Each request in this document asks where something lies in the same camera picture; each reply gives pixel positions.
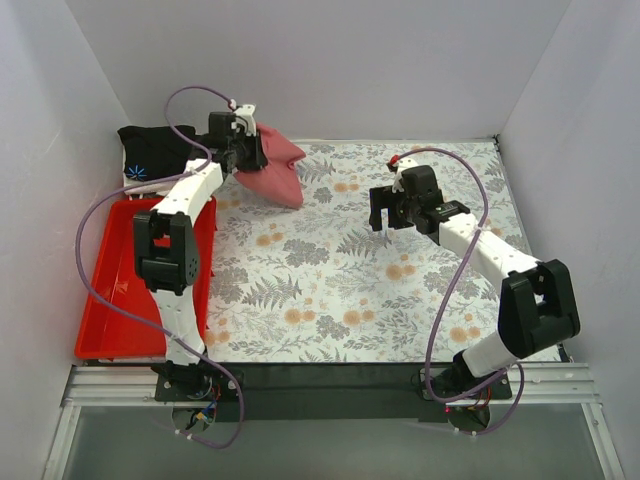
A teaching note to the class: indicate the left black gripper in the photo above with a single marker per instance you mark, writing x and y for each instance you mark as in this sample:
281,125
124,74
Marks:
255,153

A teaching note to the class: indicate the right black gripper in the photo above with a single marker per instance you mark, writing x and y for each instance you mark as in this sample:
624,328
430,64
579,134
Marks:
376,208

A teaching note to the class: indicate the pink t-shirt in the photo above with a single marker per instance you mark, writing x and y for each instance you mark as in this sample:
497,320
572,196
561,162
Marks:
278,181

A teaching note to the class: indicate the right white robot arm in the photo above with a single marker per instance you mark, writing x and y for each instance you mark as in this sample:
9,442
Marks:
537,307

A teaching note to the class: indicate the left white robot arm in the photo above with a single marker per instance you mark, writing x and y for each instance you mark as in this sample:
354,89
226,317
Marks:
166,253

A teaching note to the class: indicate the black folded t-shirt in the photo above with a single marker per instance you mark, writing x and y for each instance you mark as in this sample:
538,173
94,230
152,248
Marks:
153,153

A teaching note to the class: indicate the floral patterned table mat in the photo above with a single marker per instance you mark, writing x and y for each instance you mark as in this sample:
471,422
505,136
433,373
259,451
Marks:
317,284

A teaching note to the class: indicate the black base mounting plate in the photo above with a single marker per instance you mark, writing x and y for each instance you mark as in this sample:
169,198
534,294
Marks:
301,391

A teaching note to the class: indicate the red plastic tray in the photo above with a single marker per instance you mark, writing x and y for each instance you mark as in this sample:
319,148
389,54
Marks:
106,334

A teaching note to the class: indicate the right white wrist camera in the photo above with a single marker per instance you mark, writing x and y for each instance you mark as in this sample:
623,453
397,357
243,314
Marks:
397,166

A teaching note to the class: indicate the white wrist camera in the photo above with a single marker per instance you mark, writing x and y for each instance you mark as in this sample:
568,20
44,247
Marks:
397,166
244,115

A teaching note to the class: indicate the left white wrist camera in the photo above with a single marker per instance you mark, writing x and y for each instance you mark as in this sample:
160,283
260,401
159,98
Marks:
244,115

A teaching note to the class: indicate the aluminium frame rail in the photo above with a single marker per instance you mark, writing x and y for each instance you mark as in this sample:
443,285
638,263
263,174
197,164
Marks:
136,385

